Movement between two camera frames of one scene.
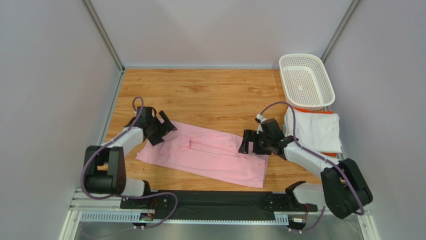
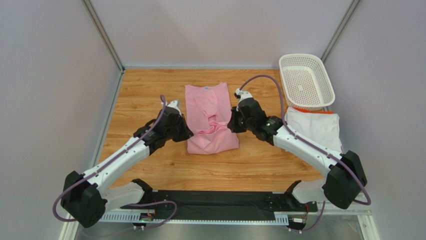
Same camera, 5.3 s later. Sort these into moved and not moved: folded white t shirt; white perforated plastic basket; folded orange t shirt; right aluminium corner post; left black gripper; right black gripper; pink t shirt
Moved: right black gripper; pink t shirt; left black gripper
Not moved: white perforated plastic basket; folded orange t shirt; folded white t shirt; right aluminium corner post
